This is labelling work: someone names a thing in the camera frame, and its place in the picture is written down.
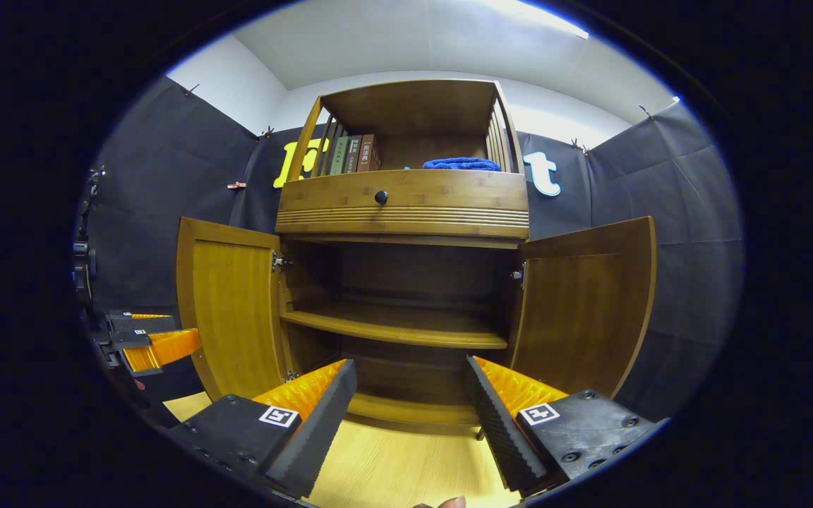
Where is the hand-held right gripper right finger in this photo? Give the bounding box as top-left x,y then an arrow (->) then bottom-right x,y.
464,355 -> 661,495

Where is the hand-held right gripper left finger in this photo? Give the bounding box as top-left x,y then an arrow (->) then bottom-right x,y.
167,358 -> 358,498

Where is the wooden shoe cabinet door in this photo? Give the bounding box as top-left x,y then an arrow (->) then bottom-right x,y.
176,216 -> 294,401
507,216 -> 658,399

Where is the wooden double-door shoe cabinet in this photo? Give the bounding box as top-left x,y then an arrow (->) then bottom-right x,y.
276,78 -> 531,426

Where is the wooden cabinet shelf board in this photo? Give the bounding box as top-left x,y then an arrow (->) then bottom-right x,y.
281,303 -> 508,350

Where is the black backdrop cloth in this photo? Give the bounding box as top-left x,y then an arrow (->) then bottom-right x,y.
85,76 -> 745,424

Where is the wooden drawer with black knob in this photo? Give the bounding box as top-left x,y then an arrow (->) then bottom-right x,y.
276,169 -> 529,239

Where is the blue towel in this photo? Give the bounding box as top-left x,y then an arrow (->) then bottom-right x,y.
422,157 -> 502,172

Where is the brown book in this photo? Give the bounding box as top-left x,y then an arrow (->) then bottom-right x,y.
359,134 -> 381,172

